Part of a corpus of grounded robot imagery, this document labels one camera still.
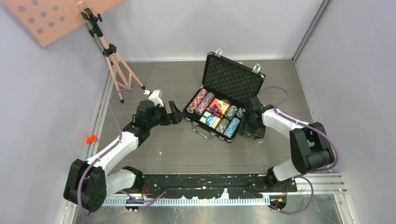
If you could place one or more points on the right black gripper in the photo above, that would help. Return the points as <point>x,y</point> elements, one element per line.
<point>259,133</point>

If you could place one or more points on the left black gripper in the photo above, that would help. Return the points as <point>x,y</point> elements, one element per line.
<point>175,115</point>

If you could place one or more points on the blue playing card deck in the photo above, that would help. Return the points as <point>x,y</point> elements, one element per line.
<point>210,120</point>

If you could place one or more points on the black poker chip case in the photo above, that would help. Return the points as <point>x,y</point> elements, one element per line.
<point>229,80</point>

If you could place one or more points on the red triangle all-in button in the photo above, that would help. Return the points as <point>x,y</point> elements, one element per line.
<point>215,106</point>

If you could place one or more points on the dark green chip pile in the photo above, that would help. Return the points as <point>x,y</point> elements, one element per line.
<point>247,134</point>

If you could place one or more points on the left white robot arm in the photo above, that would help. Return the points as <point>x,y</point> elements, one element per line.
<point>89,182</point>

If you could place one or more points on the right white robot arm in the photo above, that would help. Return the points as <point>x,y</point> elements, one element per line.
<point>310,148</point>

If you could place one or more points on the light blue chip stack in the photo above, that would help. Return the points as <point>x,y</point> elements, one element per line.
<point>230,130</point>

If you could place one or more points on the red poker chip stack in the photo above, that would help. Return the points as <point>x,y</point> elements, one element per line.
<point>197,100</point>

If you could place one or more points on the green poker chip stack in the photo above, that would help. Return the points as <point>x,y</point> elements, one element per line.
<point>231,112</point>

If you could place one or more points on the grey camo chip stack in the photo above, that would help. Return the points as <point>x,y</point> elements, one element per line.
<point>222,126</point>

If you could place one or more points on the clear round dealer button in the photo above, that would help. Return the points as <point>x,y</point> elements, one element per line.
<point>225,104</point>

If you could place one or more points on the red playing card deck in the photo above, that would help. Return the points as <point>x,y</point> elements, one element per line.
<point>216,99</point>

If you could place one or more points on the pink music stand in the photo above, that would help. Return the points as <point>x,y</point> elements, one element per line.
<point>50,20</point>

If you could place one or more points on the orange clip on rail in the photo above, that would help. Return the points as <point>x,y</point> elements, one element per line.
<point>90,139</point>

